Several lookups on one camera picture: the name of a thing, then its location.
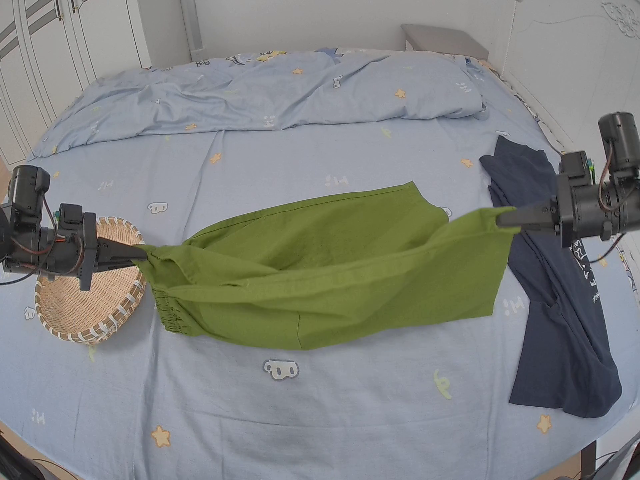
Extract pale blue quilt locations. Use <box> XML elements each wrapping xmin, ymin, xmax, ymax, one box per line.
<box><xmin>27</xmin><ymin>45</ymin><xmax>493</xmax><ymax>161</ymax></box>

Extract grey bedside table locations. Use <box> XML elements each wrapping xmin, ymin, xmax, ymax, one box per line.
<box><xmin>400</xmin><ymin>22</ymin><xmax>490</xmax><ymax>63</ymax></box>

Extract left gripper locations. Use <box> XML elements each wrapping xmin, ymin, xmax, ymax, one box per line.
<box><xmin>45</xmin><ymin>212</ymin><xmax>149</xmax><ymax>291</ymax></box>

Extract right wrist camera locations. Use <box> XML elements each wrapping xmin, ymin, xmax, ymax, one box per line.
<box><xmin>558</xmin><ymin>151</ymin><xmax>591</xmax><ymax>188</ymax></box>

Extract round woven basket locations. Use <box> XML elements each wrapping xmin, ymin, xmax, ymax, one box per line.
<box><xmin>34</xmin><ymin>215</ymin><xmax>148</xmax><ymax>345</ymax></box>

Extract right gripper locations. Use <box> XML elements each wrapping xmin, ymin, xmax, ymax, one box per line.
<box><xmin>496</xmin><ymin>174</ymin><xmax>626</xmax><ymax>249</ymax></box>

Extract dark blue T-shirt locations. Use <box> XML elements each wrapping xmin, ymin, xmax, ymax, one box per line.
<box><xmin>480</xmin><ymin>134</ymin><xmax>623</xmax><ymax>417</ymax></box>

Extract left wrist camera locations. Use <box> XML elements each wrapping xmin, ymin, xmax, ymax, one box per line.
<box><xmin>54</xmin><ymin>203</ymin><xmax>85</xmax><ymax>231</ymax></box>

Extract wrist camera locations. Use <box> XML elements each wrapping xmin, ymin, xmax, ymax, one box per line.
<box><xmin>54</xmin><ymin>203</ymin><xmax>85</xmax><ymax>231</ymax></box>
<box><xmin>558</xmin><ymin>151</ymin><xmax>591</xmax><ymax>188</ymax></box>

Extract bed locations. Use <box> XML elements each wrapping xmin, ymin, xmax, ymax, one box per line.
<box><xmin>0</xmin><ymin>0</ymin><xmax>640</xmax><ymax>480</ymax></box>

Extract white wardrobe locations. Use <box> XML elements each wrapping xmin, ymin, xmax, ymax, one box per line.
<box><xmin>0</xmin><ymin>0</ymin><xmax>152</xmax><ymax>171</ymax></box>

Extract green shorts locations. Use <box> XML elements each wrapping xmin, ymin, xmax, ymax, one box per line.
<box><xmin>134</xmin><ymin>180</ymin><xmax>517</xmax><ymax>351</ymax></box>

